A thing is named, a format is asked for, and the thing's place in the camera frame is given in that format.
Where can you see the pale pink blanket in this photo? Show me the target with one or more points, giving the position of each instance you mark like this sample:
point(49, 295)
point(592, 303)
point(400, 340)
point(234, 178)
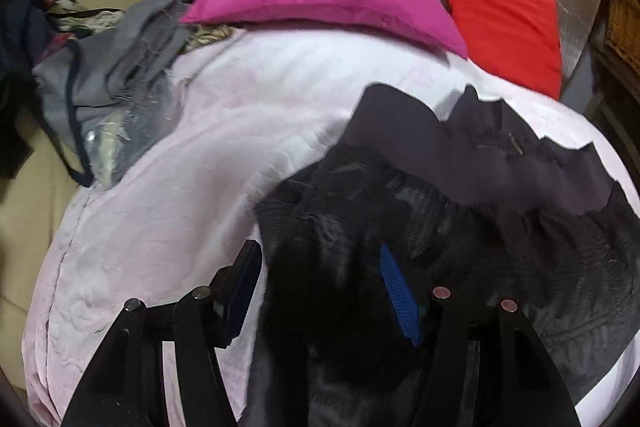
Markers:
point(175, 207)

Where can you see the wicker basket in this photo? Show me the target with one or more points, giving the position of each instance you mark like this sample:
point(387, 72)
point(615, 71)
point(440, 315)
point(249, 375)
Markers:
point(625, 22)

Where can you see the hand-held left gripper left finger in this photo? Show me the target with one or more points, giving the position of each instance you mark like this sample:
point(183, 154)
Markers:
point(244, 289)

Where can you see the black puffer jacket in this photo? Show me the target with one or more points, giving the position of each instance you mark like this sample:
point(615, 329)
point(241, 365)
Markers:
point(500, 157)

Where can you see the folded grey cloth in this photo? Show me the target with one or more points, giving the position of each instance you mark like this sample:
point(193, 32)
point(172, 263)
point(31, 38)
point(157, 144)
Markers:
point(125, 52)

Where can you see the clear plastic bag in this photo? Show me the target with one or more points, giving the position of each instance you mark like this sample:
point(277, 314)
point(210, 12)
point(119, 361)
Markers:
point(125, 142)

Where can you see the beige sofa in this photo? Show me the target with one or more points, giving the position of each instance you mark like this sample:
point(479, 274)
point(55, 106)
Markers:
point(30, 217)

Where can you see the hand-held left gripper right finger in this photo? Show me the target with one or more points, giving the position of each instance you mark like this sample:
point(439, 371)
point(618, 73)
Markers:
point(400, 302)

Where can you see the pile of dark clothes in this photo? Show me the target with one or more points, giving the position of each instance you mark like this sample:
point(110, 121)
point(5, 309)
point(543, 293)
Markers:
point(20, 37)

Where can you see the red cushion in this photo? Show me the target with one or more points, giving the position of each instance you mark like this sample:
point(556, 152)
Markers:
point(505, 22)

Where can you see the patterned beige cloth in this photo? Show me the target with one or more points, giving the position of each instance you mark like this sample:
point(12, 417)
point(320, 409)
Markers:
point(210, 37)

